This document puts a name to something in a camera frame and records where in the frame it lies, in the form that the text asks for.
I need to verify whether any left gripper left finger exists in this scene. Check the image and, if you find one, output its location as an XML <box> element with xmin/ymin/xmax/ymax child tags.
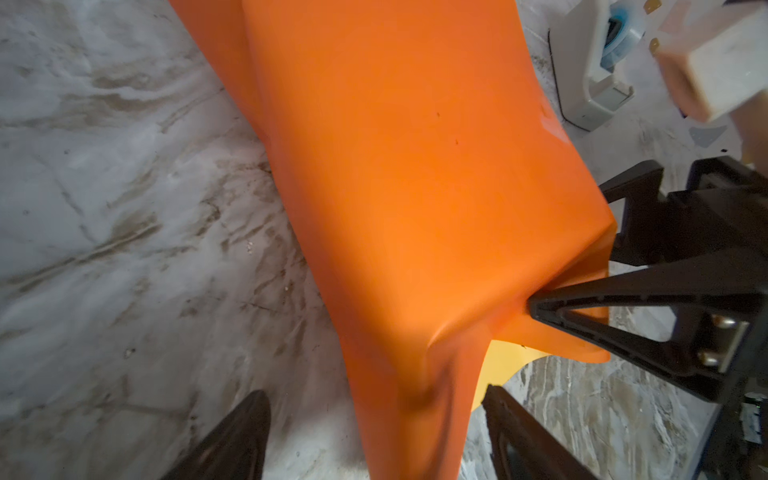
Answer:
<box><xmin>161</xmin><ymin>390</ymin><xmax>271</xmax><ymax>480</ymax></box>

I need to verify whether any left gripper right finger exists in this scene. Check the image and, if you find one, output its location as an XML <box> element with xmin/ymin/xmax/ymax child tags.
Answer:
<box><xmin>482</xmin><ymin>385</ymin><xmax>596</xmax><ymax>480</ymax></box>

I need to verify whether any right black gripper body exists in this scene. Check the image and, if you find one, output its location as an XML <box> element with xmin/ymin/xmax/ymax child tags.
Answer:
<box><xmin>660</xmin><ymin>157</ymin><xmax>767</xmax><ymax>479</ymax></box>

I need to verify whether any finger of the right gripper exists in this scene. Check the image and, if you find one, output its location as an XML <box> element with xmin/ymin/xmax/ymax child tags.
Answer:
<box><xmin>528</xmin><ymin>248</ymin><xmax>767</xmax><ymax>402</ymax></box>
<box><xmin>600</xmin><ymin>160</ymin><xmax>678</xmax><ymax>266</ymax></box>

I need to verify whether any white tape dispenser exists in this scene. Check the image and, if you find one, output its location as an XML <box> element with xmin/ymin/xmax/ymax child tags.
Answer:
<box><xmin>548</xmin><ymin>0</ymin><xmax>645</xmax><ymax>131</ymax></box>

